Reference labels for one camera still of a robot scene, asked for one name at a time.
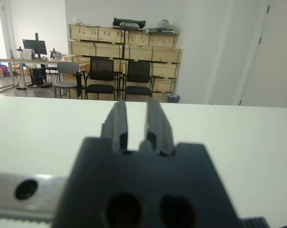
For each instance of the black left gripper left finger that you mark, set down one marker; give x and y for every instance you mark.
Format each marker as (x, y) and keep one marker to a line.
(117, 118)

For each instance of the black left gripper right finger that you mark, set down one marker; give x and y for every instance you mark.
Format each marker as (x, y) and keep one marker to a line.
(160, 123)

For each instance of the white box device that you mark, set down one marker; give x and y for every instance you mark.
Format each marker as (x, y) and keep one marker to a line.
(27, 53)

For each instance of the black bin with purple bag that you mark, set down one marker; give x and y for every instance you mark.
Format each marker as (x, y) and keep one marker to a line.
(174, 98)

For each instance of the black mesh chair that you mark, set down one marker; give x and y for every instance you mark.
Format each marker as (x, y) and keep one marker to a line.
(137, 71)
(101, 69)

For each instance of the black flat panel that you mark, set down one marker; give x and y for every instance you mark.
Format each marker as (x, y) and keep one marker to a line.
(78, 83)

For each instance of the grey plastic chair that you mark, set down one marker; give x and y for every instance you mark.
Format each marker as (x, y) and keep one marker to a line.
(66, 69)

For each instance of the small black desk device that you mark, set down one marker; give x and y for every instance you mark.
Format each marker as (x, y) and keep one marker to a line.
(54, 54)

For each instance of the black pc tower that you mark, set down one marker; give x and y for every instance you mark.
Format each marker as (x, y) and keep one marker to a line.
(37, 76)

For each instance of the flat grey tray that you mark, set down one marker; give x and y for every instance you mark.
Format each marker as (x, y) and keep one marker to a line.
(161, 30)

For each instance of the grey cloth bundle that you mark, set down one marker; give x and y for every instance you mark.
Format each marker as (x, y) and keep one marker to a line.
(129, 24)

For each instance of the black long bag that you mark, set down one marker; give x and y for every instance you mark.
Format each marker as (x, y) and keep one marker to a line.
(129, 21)

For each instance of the clear plastic bag bundle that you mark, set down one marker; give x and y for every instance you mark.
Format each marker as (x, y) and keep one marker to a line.
(164, 23)

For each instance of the black computer monitor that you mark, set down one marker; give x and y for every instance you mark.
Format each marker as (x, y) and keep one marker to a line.
(34, 46)

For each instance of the colourful bag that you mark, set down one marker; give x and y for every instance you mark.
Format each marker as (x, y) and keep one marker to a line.
(2, 66)

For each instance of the white door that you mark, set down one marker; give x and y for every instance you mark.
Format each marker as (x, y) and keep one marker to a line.
(271, 52)

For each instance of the wooden top desk white frame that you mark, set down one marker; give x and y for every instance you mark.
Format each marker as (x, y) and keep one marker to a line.
(27, 60)

